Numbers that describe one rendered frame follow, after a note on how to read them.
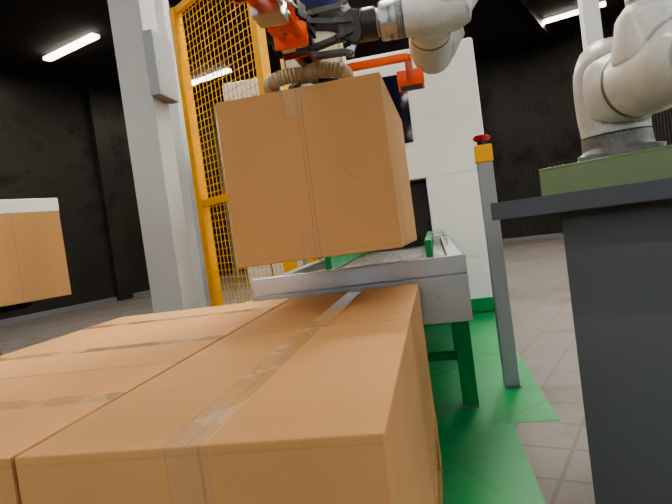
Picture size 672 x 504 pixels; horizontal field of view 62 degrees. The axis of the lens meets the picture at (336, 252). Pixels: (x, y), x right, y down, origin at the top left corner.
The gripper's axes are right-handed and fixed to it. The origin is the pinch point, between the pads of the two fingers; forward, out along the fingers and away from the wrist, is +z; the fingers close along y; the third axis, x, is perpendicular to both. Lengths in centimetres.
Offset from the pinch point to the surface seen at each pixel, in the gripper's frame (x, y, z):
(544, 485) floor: 17, 120, -48
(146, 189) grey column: 113, 16, 104
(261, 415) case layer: -74, 66, -6
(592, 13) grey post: 327, -92, -164
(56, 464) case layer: -81, 67, 14
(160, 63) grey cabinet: 114, -41, 89
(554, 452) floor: 37, 120, -54
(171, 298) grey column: 113, 69, 99
